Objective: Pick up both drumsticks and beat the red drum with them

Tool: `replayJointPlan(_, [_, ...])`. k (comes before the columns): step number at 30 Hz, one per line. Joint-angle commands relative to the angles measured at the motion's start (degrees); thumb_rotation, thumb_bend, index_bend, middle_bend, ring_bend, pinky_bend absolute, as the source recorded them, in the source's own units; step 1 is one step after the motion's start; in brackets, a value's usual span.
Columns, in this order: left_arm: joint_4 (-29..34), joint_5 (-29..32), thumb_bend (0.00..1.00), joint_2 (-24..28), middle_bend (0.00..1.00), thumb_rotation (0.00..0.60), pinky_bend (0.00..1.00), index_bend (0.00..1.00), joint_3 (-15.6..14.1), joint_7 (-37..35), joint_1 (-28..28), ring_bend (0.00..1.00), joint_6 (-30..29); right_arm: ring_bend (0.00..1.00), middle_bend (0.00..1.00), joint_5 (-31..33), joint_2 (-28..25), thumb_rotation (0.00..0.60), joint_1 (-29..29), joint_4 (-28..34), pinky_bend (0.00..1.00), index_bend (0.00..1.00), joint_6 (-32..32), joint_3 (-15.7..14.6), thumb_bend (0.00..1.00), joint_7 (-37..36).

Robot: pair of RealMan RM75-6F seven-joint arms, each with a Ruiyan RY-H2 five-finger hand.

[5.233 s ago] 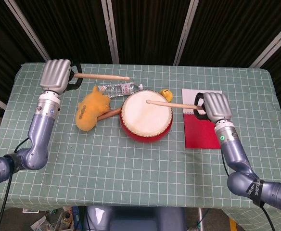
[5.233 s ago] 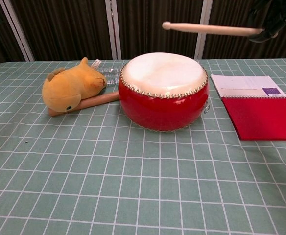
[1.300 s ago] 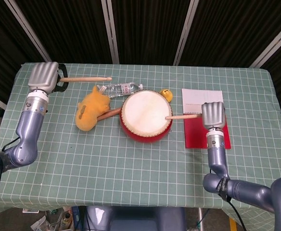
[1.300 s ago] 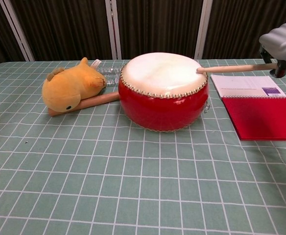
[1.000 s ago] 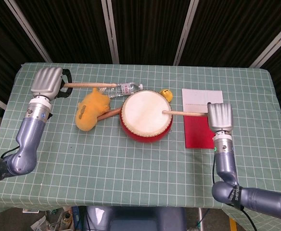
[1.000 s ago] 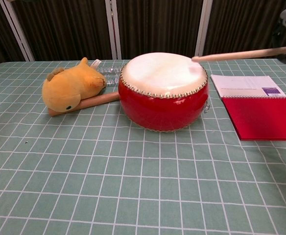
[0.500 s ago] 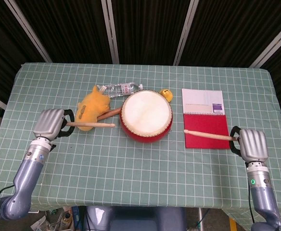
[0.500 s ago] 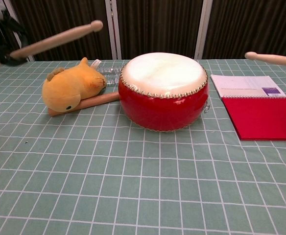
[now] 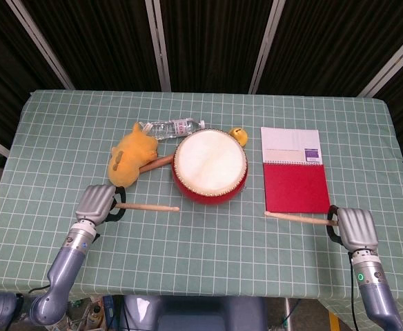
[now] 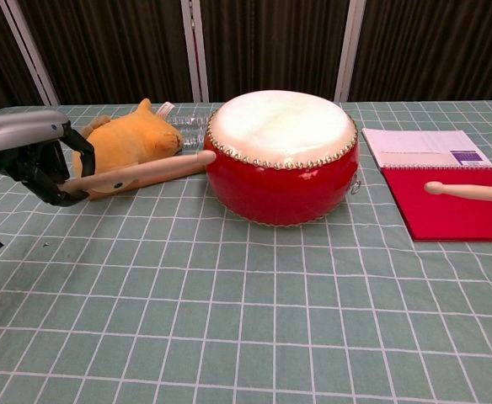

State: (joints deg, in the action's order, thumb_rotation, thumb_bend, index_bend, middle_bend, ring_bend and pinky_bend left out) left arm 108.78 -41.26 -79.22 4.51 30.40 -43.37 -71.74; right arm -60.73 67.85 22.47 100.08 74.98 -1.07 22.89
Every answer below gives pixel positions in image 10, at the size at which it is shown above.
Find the brown wooden rod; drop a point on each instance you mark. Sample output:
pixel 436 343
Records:
pixel 178 173

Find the red drum white skin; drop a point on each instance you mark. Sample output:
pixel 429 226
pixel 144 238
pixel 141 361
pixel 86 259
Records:
pixel 271 189

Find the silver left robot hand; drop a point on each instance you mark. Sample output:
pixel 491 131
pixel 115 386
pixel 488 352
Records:
pixel 14 134

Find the clear plastic water bottle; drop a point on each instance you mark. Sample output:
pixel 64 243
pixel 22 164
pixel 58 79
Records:
pixel 191 124

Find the orange plush animal toy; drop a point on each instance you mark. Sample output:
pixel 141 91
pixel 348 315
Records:
pixel 136 139

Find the white partition frame post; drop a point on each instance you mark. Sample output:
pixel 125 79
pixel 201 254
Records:
pixel 350 50
pixel 31 54
pixel 195 50

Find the light wooden drumstick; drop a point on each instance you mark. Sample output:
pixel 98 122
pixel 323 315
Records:
pixel 473 191
pixel 153 166

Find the red cover spiral notebook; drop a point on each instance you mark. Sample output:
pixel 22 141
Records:
pixel 440 223

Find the green checked tablecloth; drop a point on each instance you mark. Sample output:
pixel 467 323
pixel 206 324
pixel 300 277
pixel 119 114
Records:
pixel 229 336

